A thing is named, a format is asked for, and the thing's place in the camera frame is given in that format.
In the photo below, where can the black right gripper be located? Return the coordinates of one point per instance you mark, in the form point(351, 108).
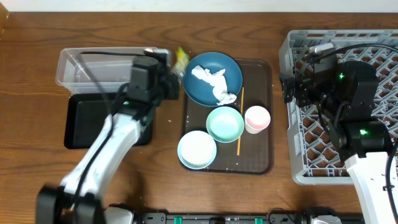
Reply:
point(303, 83)

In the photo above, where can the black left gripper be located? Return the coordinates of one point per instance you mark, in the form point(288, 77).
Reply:
point(168, 83)

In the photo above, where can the yellow green snack wrapper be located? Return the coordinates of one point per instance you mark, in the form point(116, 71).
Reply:
point(182, 60)

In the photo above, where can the dark blue plate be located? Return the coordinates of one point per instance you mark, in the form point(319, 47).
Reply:
point(201, 92)

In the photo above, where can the pink white cup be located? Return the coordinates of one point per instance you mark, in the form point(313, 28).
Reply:
point(256, 119)

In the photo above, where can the white napkin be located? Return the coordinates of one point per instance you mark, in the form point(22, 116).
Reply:
point(218, 82)

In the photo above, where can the mint green bowl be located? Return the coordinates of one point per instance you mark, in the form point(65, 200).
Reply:
point(225, 124)

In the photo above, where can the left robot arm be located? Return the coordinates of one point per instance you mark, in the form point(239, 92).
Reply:
point(78, 199)

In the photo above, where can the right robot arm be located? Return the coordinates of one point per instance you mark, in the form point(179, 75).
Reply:
point(345, 95)

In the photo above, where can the grey dishwasher rack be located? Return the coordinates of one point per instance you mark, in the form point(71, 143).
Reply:
point(313, 159)

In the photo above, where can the wooden chopstick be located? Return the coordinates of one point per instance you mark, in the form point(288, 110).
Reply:
point(241, 113)

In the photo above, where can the clear plastic bin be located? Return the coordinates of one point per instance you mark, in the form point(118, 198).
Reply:
point(111, 66)

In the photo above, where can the brown serving tray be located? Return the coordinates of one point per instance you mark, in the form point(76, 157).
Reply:
point(253, 153)

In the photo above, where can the light blue rice bowl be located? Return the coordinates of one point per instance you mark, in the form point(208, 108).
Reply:
point(196, 150)

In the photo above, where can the black plastic tray bin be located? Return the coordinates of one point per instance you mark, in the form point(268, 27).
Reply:
point(87, 113)

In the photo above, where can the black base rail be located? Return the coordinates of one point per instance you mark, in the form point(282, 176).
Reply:
point(275, 216)

